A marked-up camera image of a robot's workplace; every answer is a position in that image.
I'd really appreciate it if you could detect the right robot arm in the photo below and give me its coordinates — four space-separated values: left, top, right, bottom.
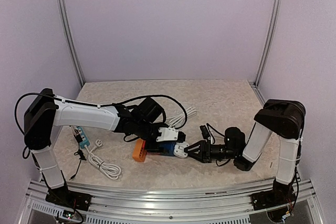
184 99 306 205

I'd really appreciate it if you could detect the right aluminium corner post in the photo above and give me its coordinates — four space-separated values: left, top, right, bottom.
253 0 281 89

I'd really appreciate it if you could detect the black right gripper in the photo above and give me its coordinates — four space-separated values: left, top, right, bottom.
184 140 237 163

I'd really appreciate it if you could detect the teal power strip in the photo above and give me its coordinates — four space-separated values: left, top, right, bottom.
75 126 90 149

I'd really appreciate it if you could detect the white cable of orange block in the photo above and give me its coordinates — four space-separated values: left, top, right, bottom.
166 106 198 126

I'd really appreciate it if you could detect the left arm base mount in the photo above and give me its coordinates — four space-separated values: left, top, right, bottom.
45 186 92 211

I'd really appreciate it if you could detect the aluminium front rail frame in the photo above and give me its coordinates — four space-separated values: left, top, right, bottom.
14 179 326 223

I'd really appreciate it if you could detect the aluminium corner post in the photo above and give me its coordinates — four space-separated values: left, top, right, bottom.
57 0 86 88
253 0 281 89

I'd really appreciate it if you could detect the white plug adapter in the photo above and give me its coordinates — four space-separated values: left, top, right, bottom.
173 142 189 158

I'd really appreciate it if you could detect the blue cube socket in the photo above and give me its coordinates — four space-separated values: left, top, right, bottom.
158 141 176 156

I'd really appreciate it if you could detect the white strip power cable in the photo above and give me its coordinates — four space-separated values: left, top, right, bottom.
85 140 123 180

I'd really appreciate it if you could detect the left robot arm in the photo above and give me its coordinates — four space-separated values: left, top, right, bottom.
18 88 186 206

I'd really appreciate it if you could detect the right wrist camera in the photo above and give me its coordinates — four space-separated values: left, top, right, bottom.
199 125 212 141

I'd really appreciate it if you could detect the orange USB socket block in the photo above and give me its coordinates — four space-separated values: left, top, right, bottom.
132 139 146 163

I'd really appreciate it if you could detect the red cube socket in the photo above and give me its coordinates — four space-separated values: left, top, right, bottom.
146 147 164 155

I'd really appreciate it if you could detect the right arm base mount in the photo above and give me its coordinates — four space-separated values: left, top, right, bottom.
250 190 296 210

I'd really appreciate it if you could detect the left aluminium corner post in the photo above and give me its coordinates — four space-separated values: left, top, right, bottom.
57 0 86 88

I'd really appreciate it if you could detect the black charger with thin cable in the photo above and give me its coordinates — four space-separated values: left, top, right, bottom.
70 134 87 180

